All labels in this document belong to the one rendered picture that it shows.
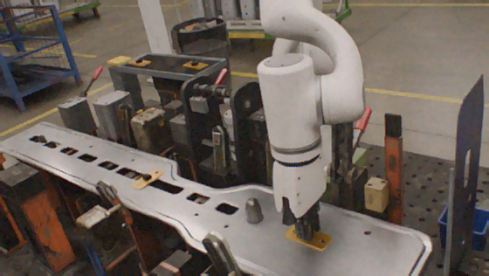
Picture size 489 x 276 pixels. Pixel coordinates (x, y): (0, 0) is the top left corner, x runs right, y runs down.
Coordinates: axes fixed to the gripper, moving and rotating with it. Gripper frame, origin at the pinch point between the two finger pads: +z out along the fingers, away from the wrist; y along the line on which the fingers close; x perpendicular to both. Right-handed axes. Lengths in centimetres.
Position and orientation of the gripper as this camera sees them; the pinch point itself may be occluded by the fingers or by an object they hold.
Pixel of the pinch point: (306, 224)
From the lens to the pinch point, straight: 83.5
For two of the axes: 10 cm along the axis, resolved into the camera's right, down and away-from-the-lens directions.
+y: -6.1, 4.6, -6.5
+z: 1.7, 8.7, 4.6
